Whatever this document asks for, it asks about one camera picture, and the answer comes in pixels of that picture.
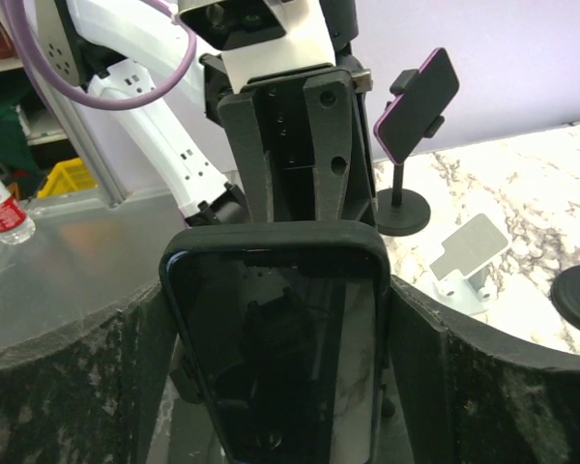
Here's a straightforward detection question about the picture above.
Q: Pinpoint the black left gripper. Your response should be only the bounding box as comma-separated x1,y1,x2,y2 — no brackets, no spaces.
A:
200,52,376,225

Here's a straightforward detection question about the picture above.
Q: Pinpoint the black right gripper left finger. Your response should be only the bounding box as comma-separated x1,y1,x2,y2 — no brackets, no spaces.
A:
0,284,174,463

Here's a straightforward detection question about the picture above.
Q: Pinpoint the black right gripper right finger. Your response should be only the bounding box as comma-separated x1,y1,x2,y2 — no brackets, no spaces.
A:
389,277,580,463

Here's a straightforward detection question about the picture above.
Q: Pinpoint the silver folding phone stand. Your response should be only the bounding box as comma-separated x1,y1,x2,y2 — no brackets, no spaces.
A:
429,214,510,316

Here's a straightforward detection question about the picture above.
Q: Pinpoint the black adjustable phone stand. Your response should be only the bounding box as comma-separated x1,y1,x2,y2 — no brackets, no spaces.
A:
550,265,580,331

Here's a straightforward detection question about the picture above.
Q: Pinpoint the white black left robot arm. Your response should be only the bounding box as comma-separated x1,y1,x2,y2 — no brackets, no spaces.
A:
7,1,375,227

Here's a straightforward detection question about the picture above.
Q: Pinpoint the purple phone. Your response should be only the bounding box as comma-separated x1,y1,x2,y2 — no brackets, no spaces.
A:
373,47,460,164

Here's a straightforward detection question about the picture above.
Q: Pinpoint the small black phone stand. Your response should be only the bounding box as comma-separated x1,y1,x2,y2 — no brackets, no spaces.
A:
373,69,432,238

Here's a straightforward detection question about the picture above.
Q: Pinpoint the plastic water bottle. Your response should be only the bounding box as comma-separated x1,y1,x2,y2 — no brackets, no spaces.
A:
0,180,36,246

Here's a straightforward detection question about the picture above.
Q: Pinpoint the yellow crate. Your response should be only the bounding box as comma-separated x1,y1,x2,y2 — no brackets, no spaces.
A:
37,158,98,198

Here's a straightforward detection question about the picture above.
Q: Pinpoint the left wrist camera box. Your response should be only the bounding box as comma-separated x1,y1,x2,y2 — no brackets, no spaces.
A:
178,0,335,93

